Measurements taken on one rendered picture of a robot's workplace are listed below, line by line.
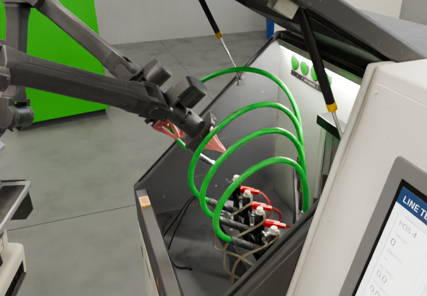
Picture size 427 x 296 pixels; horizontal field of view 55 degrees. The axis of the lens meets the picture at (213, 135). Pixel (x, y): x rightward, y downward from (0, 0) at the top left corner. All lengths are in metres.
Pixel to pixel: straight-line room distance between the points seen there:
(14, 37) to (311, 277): 1.10
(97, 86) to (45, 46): 3.37
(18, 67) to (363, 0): 3.44
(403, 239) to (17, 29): 1.21
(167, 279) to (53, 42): 3.39
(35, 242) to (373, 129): 2.49
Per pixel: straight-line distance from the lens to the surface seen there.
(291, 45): 1.30
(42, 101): 4.41
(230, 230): 1.22
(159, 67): 1.19
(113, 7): 7.50
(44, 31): 4.24
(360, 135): 0.76
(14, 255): 1.58
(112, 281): 2.53
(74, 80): 0.89
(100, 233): 2.86
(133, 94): 0.95
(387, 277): 0.72
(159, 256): 1.20
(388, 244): 0.71
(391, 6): 4.11
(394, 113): 0.71
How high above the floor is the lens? 1.76
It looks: 27 degrees down
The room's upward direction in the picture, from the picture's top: 1 degrees counter-clockwise
